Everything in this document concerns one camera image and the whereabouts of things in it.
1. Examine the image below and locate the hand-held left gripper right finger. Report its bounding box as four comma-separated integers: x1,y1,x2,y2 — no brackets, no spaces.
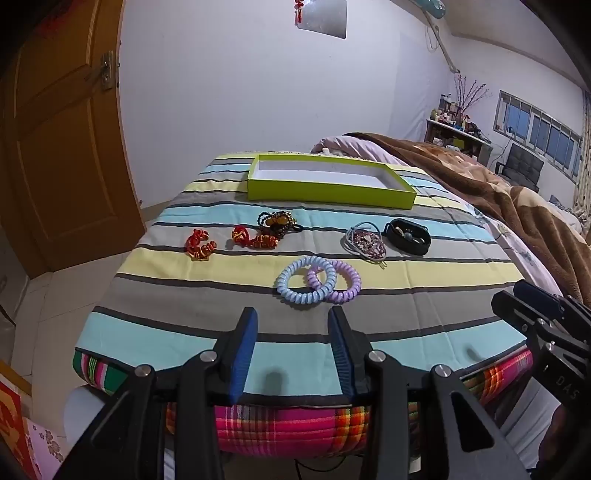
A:
328,305,532,480

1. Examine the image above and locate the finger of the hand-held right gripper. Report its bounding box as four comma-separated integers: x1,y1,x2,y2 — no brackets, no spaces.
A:
512,279,566,315
491,291,555,344

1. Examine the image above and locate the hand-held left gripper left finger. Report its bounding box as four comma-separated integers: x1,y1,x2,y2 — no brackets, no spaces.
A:
51,307,258,480

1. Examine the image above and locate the purple spiral hair tie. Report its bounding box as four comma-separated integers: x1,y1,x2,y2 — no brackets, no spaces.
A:
307,259,361,304

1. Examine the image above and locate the blue spiral hair tie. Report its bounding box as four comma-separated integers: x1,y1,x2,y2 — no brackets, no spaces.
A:
276,257,338,305

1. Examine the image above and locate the red gold hair clip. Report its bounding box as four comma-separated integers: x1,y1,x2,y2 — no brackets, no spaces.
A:
232,224,280,251
185,228,218,262

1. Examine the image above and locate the black wrist band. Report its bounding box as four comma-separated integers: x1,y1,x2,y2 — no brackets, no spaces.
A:
384,218,432,256

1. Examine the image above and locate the brown beaded hair tie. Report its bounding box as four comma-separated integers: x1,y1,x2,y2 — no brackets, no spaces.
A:
257,211,303,239

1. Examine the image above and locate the green shallow cardboard box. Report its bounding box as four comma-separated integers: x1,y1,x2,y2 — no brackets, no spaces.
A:
248,154,417,210

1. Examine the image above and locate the striped bed sheet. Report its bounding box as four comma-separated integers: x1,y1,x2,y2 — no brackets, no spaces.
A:
74,151,536,409

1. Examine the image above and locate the brown fleece blanket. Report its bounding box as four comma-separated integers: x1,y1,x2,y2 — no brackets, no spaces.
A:
344,132,591,306

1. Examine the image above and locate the black chair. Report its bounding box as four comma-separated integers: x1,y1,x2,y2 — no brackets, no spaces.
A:
496,143,546,193

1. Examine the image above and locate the light curtain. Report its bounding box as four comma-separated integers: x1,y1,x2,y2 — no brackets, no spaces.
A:
571,91,591,217

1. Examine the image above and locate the barred window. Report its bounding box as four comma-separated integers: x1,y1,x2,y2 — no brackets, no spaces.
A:
494,90,584,184

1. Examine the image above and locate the cluttered white shelf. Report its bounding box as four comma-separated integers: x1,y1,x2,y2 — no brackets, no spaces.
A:
425,92,493,163

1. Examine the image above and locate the vase of pink branches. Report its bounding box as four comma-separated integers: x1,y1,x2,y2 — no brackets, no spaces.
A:
454,73,489,118

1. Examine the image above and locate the red floral poster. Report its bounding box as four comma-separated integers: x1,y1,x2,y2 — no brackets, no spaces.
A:
0,360,66,480

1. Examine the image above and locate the wooden door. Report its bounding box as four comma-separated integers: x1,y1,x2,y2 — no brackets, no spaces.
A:
0,0,147,278

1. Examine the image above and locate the metal door lock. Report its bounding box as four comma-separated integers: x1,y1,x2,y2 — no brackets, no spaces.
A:
86,50,119,91

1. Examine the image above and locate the white wall pipe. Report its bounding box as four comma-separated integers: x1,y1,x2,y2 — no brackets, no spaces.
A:
424,14,462,75

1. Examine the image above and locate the silver wall mirror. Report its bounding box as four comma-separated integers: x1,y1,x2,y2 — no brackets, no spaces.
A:
295,0,348,40

